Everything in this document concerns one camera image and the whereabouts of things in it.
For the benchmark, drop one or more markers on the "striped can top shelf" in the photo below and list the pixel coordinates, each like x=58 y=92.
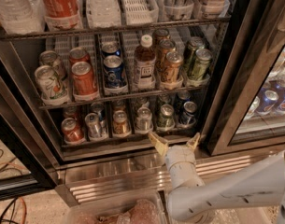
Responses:
x=178 y=10

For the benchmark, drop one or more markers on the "clear water bottle top middle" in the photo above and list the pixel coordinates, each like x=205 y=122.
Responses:
x=103 y=13

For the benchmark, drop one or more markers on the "orange tall can rear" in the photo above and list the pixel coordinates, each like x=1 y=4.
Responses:
x=160 y=34

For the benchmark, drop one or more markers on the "green can bottom shelf front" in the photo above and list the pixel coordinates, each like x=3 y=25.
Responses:
x=166 y=117

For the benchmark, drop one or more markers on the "red soda can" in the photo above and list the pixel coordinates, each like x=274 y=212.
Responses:
x=83 y=78
x=79 y=54

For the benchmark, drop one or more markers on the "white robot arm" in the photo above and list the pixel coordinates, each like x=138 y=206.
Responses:
x=273 y=166

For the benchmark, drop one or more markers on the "clear water bottle top left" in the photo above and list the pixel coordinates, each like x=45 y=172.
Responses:
x=21 y=17

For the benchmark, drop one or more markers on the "empty white shelf tray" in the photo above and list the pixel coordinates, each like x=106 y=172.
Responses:
x=138 y=12

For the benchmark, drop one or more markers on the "silver can bottom shelf front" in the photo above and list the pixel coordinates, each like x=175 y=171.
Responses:
x=93 y=125

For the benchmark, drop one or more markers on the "green tall can rear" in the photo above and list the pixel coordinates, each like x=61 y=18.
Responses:
x=192 y=45

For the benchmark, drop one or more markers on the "blue soda can rear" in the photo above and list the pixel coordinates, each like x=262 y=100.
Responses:
x=110 y=48

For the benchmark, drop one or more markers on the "grey can bottom shelf front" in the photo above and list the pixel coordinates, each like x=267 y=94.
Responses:
x=144 y=119

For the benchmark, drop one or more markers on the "orange tall can middle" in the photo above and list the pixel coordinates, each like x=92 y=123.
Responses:
x=165 y=46

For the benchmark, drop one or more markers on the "silver can behind white can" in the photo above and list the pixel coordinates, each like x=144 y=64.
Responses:
x=53 y=59

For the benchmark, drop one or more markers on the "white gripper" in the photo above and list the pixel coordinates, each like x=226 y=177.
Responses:
x=178 y=155

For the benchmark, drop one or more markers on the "green tall can front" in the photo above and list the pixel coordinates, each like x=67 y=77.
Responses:
x=202 y=61

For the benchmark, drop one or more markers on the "red can bottom shelf front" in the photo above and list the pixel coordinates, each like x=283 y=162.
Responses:
x=72 y=130

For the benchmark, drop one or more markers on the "blue soda can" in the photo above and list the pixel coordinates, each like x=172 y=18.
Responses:
x=114 y=75
x=110 y=48

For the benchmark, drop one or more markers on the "clear water bottle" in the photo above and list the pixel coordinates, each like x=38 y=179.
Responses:
x=21 y=17
x=103 y=13

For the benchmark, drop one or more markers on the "blue can bottom shelf front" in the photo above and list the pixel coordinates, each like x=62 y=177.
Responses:
x=186 y=116

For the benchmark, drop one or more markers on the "red soda can rear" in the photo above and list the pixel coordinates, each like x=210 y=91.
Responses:
x=79 y=54

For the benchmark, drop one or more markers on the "red cola bottle top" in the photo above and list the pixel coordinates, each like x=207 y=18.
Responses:
x=62 y=14

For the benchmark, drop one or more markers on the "red soda can front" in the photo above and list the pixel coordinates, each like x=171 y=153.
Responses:
x=83 y=78

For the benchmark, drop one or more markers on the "glass fridge door right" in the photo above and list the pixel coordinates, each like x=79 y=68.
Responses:
x=251 y=57

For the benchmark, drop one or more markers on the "orange tall can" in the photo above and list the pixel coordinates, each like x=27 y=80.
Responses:
x=160 y=34
x=165 y=46
x=172 y=63

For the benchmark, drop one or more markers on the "blue soda can front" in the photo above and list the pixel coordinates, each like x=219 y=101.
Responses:
x=114 y=75

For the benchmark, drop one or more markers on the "orange tall can front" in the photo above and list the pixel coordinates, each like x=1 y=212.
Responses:
x=172 y=63

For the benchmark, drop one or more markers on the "gold can bottom shelf front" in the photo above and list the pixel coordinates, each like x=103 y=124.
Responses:
x=120 y=122

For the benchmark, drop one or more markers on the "tea bottle white cap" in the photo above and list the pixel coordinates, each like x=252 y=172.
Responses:
x=145 y=58

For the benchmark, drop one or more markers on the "white citrus soda can front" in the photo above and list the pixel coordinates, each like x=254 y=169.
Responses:
x=49 y=83

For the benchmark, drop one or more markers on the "green tall can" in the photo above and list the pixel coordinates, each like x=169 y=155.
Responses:
x=202 y=61
x=192 y=45

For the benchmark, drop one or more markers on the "left clear plastic bin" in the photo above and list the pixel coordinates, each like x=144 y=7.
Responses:
x=133 y=207

